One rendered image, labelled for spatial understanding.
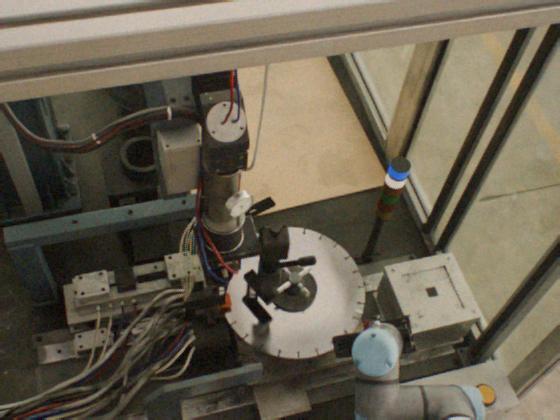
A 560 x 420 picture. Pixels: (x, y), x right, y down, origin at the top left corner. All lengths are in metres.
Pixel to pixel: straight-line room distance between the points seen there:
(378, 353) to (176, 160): 0.46
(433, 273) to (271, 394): 0.49
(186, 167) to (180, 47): 0.70
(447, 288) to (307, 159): 0.59
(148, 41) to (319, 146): 1.64
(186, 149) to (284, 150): 0.94
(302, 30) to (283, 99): 1.70
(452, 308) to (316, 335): 0.35
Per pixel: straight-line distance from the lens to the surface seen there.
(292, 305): 1.55
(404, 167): 1.55
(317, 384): 1.70
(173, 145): 1.12
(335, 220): 1.93
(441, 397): 1.26
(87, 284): 1.67
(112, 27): 0.45
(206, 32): 0.46
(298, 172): 2.00
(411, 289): 1.69
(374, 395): 1.23
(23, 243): 1.59
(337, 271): 1.61
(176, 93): 1.13
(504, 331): 1.62
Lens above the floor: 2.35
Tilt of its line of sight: 56 degrees down
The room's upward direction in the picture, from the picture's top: 8 degrees clockwise
